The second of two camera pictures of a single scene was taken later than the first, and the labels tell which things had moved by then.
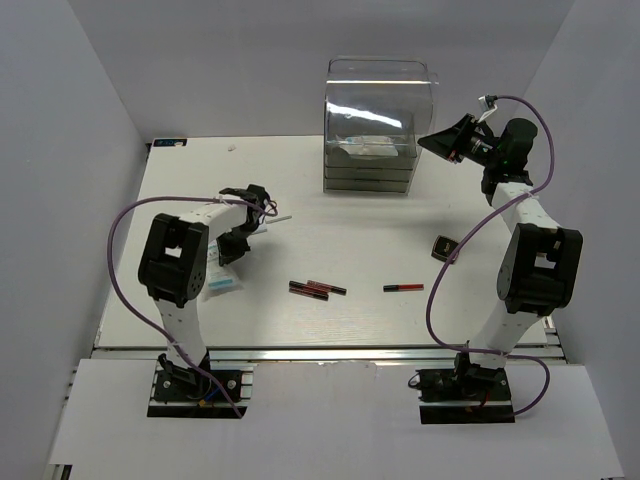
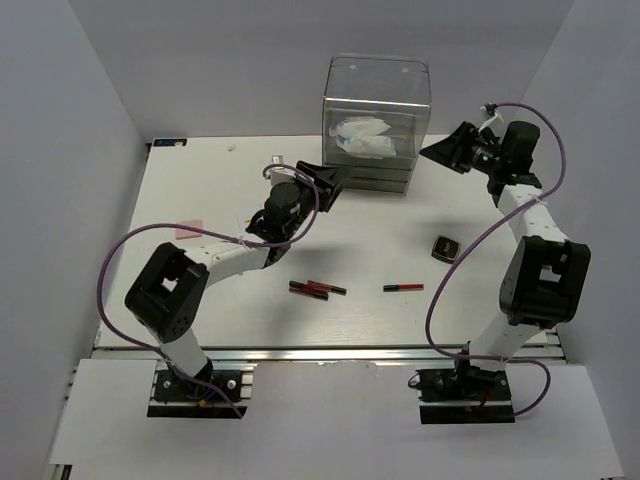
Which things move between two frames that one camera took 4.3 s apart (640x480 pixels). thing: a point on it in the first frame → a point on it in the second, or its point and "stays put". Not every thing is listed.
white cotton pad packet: x=366 y=147 → x=359 y=126
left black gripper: x=227 y=254 → x=327 y=181
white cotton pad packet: x=221 y=279 → x=378 y=147
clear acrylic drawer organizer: x=376 y=110 stays put
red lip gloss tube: x=405 y=287 stays put
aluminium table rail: x=315 y=354 stays put
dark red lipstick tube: x=307 y=290 stays put
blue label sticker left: x=169 y=142 stays put
